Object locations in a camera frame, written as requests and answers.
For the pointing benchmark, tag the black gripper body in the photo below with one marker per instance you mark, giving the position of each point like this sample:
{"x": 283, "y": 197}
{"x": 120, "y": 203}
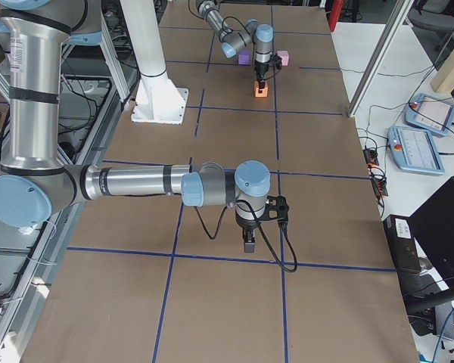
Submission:
{"x": 247, "y": 225}
{"x": 260, "y": 70}

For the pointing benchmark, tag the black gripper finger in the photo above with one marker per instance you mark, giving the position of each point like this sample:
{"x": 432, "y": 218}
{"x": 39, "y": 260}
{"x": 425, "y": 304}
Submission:
{"x": 249, "y": 241}

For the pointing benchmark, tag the orange foam cube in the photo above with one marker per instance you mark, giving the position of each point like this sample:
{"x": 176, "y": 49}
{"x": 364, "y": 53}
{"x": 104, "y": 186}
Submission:
{"x": 261, "y": 93}

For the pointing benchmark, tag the purple foam cube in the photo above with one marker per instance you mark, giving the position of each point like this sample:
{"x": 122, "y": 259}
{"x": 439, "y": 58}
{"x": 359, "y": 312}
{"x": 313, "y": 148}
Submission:
{"x": 244, "y": 57}

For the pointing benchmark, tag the pink foam cube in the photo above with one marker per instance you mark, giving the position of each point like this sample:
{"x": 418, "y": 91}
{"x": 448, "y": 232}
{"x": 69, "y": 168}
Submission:
{"x": 285, "y": 57}

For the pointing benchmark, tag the red object background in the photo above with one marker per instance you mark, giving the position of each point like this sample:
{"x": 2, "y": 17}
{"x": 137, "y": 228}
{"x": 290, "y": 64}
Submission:
{"x": 335, "y": 13}

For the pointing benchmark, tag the brown paper table cover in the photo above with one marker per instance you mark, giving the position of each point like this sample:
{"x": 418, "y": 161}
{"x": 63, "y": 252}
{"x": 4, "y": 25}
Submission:
{"x": 151, "y": 280}

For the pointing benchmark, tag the black computer box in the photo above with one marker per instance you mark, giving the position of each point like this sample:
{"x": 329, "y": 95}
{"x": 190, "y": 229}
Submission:
{"x": 401, "y": 244}

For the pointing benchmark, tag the near teach pendant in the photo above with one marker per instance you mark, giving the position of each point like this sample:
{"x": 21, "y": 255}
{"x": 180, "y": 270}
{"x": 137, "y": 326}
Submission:
{"x": 414, "y": 150}

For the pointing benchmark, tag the teach pendant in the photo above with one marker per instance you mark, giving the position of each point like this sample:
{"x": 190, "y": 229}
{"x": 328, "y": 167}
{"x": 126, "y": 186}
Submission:
{"x": 414, "y": 150}
{"x": 427, "y": 112}

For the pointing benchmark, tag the far teach pendant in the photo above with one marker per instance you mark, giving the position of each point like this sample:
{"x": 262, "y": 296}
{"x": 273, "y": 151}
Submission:
{"x": 427, "y": 112}

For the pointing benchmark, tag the grey office chair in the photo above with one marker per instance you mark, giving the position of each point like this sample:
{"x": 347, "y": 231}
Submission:
{"x": 436, "y": 16}

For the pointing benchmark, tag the black monitor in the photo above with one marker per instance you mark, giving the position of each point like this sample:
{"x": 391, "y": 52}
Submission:
{"x": 432, "y": 225}

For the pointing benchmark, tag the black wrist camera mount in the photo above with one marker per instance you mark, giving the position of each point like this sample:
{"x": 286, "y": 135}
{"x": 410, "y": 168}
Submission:
{"x": 275, "y": 61}
{"x": 276, "y": 208}

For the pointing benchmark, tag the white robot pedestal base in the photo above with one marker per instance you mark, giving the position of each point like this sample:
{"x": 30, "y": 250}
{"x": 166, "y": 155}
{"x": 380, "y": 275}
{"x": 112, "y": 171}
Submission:
{"x": 157, "y": 99}

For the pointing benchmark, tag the grey aluminium frame post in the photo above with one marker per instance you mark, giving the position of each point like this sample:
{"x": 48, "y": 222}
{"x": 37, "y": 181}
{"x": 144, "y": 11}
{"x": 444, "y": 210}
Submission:
{"x": 395, "y": 21}

